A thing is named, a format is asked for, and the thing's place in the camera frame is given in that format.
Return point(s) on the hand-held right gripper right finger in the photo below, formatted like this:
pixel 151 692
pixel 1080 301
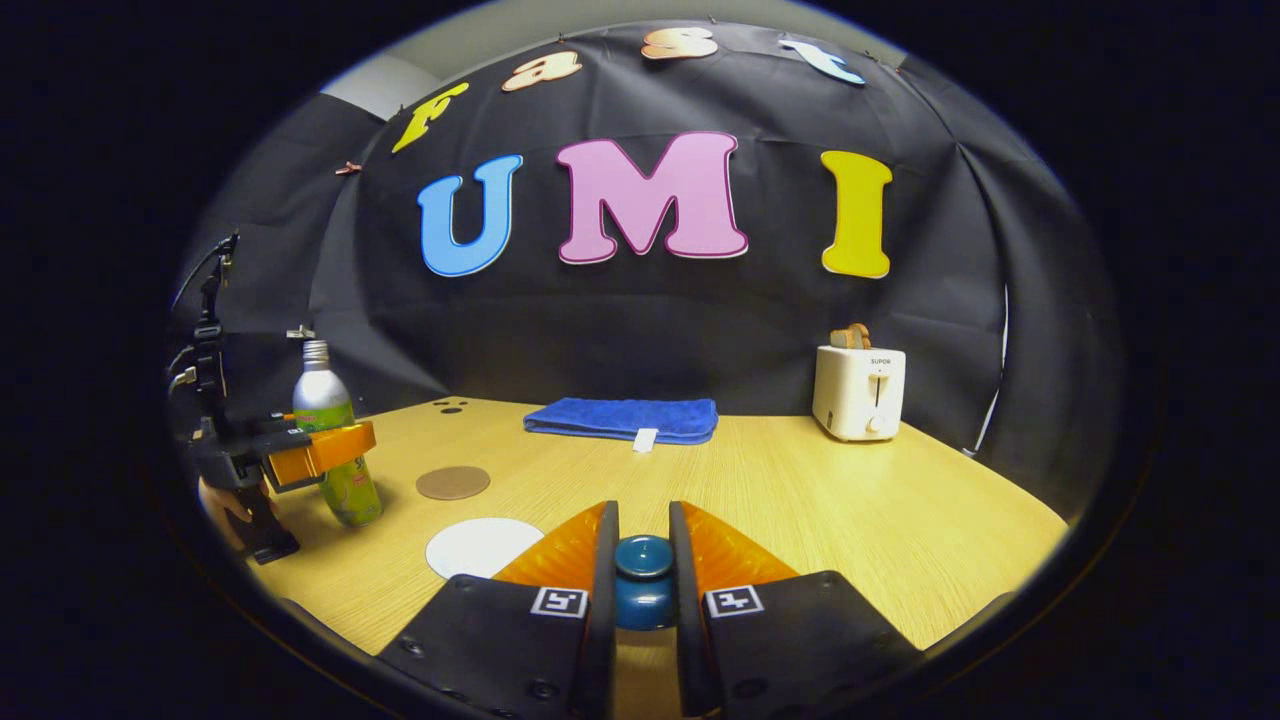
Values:
pixel 685 620

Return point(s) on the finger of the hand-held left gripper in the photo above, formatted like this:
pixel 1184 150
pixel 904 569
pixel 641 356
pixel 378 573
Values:
pixel 270 422
pixel 320 455

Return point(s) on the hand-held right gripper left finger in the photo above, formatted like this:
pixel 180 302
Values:
pixel 606 600

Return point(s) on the blue teacup lid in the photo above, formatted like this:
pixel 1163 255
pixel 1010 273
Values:
pixel 643 585

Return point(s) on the silver green water bottle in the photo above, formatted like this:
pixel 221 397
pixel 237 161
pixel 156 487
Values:
pixel 325 400

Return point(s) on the round brown coaster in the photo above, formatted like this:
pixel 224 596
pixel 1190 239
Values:
pixel 453 483

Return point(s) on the metal spring clamp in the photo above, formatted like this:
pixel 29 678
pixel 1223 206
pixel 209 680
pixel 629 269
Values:
pixel 300 332

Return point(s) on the folded blue towel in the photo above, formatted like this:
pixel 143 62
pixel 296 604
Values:
pixel 620 417

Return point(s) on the black backdrop cloth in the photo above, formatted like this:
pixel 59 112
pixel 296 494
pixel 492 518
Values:
pixel 650 320

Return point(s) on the white toaster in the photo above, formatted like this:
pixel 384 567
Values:
pixel 858 395

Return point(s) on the bread slice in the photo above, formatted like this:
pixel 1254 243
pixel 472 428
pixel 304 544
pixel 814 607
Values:
pixel 850 337

